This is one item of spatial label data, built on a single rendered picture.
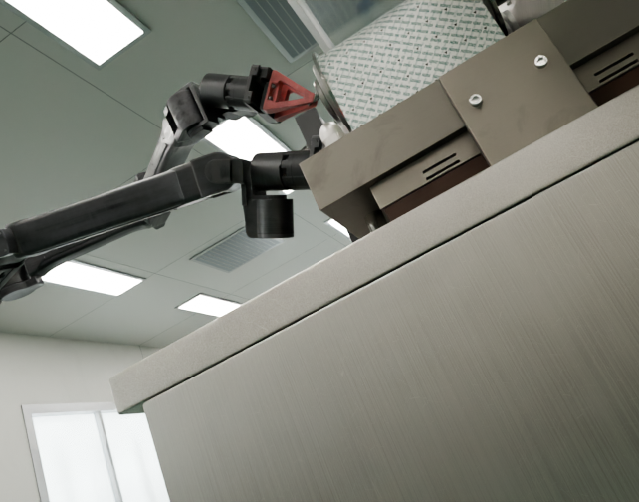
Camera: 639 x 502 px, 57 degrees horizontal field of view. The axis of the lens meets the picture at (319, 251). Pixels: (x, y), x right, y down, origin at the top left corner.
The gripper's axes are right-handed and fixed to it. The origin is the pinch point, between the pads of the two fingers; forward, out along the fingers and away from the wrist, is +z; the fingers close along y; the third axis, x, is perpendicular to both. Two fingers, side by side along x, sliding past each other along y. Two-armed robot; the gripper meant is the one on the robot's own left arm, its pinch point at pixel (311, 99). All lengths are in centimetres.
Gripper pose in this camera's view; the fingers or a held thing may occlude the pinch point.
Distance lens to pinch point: 98.0
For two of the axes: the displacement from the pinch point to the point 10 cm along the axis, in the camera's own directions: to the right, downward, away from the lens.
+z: 9.1, 1.8, -3.8
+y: -3.6, -1.5, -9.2
